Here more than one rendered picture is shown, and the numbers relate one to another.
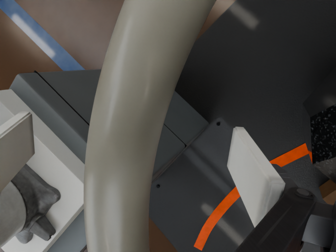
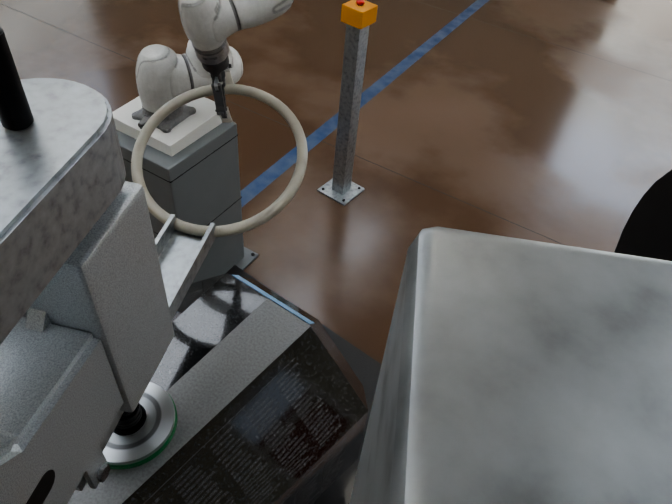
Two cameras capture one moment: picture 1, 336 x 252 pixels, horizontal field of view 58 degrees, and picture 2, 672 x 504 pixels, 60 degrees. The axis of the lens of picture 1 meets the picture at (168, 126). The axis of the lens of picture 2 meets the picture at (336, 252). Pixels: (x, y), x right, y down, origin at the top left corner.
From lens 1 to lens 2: 1.68 m
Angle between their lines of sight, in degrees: 32
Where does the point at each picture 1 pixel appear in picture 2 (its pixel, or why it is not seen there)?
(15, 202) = not seen: hidden behind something
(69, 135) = (201, 142)
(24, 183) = (175, 115)
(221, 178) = not seen: hidden behind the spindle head
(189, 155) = not seen: hidden behind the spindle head
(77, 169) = (182, 142)
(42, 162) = (186, 126)
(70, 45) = (259, 200)
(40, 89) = (227, 133)
